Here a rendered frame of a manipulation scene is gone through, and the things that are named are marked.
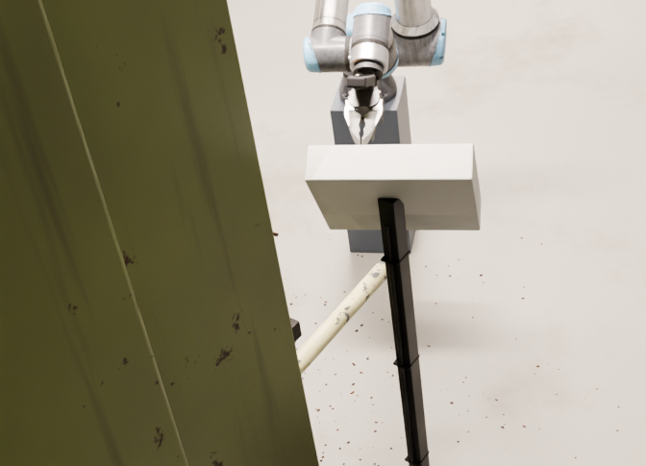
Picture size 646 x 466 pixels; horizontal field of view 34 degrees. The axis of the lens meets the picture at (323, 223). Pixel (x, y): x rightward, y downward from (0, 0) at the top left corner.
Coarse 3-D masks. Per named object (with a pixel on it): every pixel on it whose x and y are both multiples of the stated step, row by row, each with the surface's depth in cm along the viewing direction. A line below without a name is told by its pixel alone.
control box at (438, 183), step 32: (320, 160) 214; (352, 160) 213; (384, 160) 211; (416, 160) 210; (448, 160) 208; (320, 192) 218; (352, 192) 217; (384, 192) 216; (416, 192) 214; (448, 192) 213; (480, 192) 230; (352, 224) 234; (416, 224) 231; (448, 224) 229; (480, 224) 230
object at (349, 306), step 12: (384, 264) 270; (372, 276) 266; (384, 276) 268; (360, 288) 263; (372, 288) 265; (348, 300) 260; (360, 300) 262; (336, 312) 257; (348, 312) 258; (324, 324) 255; (336, 324) 255; (312, 336) 252; (324, 336) 252; (300, 348) 250; (312, 348) 249; (324, 348) 252; (300, 360) 246; (312, 360) 249
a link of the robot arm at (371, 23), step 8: (360, 8) 250; (368, 8) 248; (376, 8) 248; (384, 8) 249; (360, 16) 248; (368, 16) 247; (376, 16) 247; (384, 16) 248; (360, 24) 248; (368, 24) 247; (376, 24) 247; (384, 24) 248; (360, 32) 247; (368, 32) 246; (376, 32) 246; (384, 32) 247; (352, 40) 249; (360, 40) 246; (368, 40) 245; (376, 40) 245; (384, 40) 246; (392, 40) 255
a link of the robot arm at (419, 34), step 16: (400, 0) 312; (416, 0) 311; (400, 16) 318; (416, 16) 316; (432, 16) 320; (400, 32) 321; (416, 32) 319; (432, 32) 320; (400, 48) 325; (416, 48) 323; (432, 48) 323; (400, 64) 330; (416, 64) 329; (432, 64) 328
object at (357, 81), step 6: (348, 78) 235; (354, 78) 234; (360, 78) 234; (366, 78) 234; (372, 78) 241; (348, 84) 235; (354, 84) 235; (360, 84) 234; (366, 84) 235; (372, 84) 241
